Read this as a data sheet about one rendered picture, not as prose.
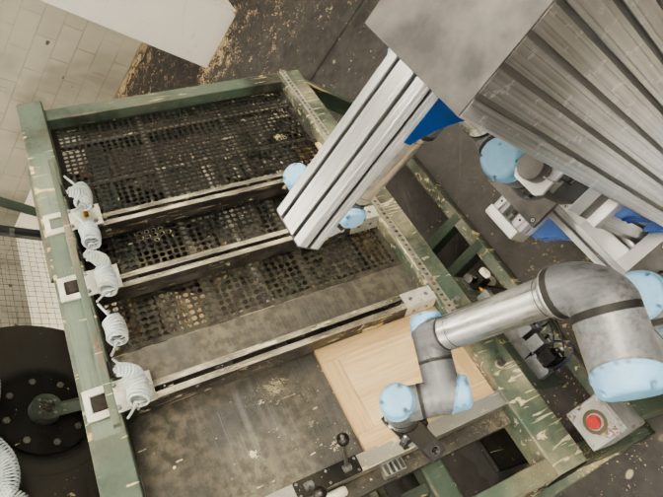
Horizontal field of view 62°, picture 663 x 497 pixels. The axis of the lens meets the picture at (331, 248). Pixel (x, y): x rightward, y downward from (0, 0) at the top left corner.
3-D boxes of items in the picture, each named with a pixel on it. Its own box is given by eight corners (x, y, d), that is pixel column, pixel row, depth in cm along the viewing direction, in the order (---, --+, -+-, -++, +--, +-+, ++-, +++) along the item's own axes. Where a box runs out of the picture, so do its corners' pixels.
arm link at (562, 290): (598, 233, 89) (394, 319, 124) (623, 298, 85) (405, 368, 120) (630, 239, 96) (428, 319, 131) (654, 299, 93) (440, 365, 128)
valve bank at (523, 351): (595, 362, 192) (567, 364, 175) (563, 386, 199) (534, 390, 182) (507, 257, 220) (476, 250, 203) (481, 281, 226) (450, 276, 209)
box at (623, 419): (646, 422, 163) (627, 429, 151) (614, 444, 169) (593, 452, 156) (618, 388, 170) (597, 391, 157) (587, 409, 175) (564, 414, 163)
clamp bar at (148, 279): (378, 230, 227) (390, 187, 209) (69, 320, 184) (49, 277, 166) (366, 213, 232) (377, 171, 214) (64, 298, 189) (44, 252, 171)
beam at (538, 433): (573, 472, 176) (589, 460, 168) (545, 488, 172) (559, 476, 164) (296, 87, 297) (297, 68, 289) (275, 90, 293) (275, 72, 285)
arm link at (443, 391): (462, 354, 117) (410, 365, 118) (476, 409, 113) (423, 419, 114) (460, 359, 124) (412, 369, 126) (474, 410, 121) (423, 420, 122)
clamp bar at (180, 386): (434, 313, 203) (453, 272, 185) (95, 438, 160) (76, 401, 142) (420, 292, 209) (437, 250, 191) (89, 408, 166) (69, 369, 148)
